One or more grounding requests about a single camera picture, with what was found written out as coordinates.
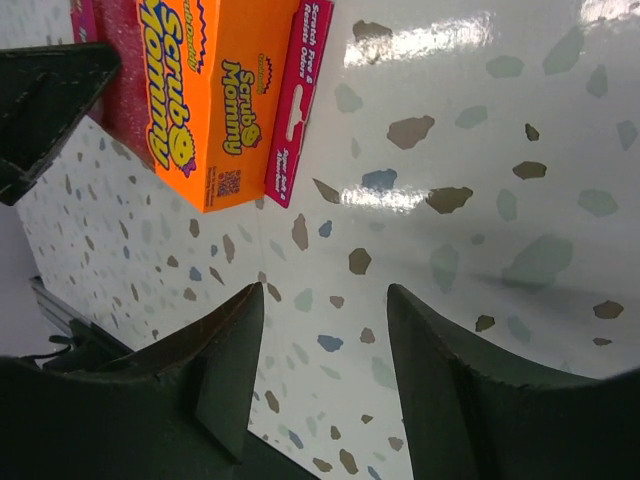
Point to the aluminium frame rail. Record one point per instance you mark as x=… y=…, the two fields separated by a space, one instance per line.
x=85 y=336

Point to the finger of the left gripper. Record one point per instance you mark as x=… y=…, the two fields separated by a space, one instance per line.
x=45 y=92

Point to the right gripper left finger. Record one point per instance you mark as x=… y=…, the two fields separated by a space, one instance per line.
x=176 y=409

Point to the pink sponge box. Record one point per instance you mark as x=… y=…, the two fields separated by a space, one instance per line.
x=213 y=96

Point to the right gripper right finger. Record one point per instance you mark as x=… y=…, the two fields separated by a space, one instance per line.
x=473 y=410

